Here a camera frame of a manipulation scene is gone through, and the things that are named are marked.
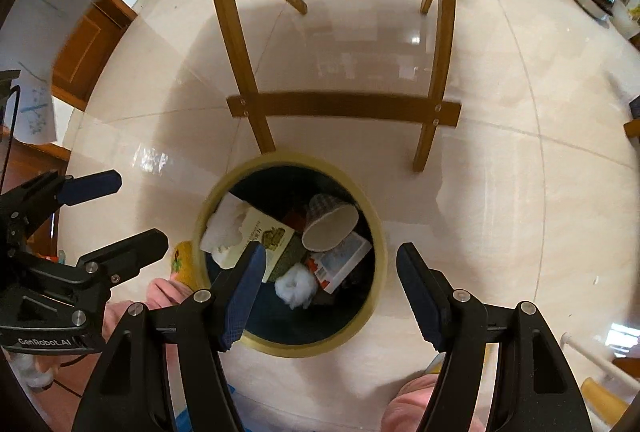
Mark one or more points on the white wall poster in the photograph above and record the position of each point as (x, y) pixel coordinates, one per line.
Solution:
(37, 112)

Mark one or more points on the pink pajama pants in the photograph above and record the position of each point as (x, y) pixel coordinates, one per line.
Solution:
(417, 404)

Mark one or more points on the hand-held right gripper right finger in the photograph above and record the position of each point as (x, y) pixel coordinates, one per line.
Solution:
(422, 297)

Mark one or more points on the blue white printed box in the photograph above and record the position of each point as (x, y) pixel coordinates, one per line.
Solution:
(345, 259)

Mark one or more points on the wooden door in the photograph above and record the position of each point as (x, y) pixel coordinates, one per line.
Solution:
(87, 52)

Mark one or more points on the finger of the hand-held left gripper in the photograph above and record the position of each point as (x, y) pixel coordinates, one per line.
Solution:
(135, 249)
(90, 187)

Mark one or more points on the dark round bin yellow rim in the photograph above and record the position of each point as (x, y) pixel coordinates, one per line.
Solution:
(305, 331)

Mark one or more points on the wooden table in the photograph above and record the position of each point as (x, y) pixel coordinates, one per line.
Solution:
(345, 105)

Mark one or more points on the white stool frame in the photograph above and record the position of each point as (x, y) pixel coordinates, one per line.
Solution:
(595, 357)

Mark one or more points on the green cream box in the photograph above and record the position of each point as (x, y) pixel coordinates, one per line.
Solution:
(272, 234)

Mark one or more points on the yellow plastic stool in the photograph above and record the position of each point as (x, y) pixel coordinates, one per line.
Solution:
(602, 394)

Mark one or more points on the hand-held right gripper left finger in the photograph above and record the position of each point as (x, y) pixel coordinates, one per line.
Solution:
(247, 297)

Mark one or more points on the checked paper cup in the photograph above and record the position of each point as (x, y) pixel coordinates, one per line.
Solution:
(327, 227)

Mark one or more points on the white tissue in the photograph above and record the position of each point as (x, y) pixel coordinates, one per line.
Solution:
(295, 287)

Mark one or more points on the yellow slipper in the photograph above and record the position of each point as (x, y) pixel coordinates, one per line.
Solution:
(182, 257)

